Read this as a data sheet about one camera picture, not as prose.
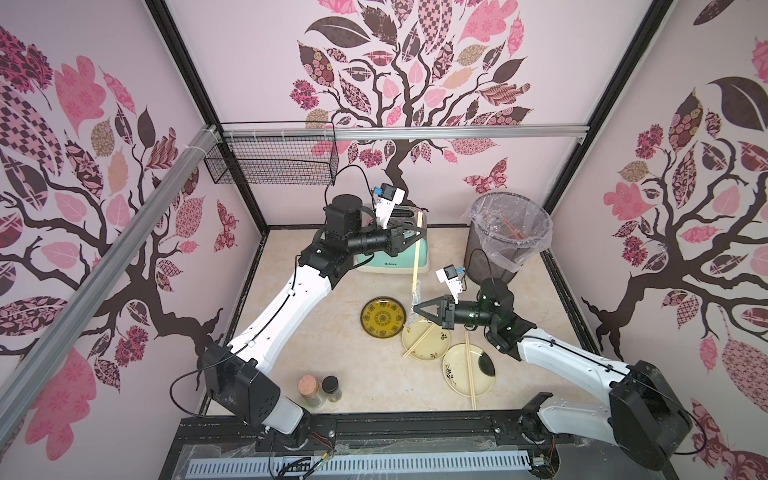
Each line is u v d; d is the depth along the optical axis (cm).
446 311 66
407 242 64
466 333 88
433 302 71
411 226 61
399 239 58
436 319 69
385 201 59
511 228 98
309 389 71
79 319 49
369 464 70
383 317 95
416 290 69
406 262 64
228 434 74
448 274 68
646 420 41
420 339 87
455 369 83
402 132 95
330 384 73
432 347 88
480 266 95
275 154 95
